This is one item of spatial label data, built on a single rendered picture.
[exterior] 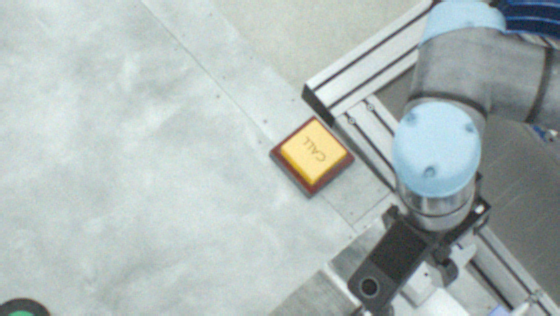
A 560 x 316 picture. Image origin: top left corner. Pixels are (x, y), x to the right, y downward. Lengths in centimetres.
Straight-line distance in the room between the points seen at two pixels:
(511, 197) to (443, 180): 120
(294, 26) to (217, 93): 97
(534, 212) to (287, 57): 61
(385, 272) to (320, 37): 135
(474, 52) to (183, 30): 60
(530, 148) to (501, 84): 118
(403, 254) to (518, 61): 24
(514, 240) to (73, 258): 97
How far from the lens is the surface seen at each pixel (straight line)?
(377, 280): 126
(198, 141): 158
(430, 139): 108
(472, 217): 129
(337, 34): 257
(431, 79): 113
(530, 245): 226
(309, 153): 155
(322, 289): 145
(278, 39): 255
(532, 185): 229
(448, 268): 130
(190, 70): 162
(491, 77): 114
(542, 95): 115
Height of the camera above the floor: 227
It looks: 68 degrees down
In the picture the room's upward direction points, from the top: 11 degrees clockwise
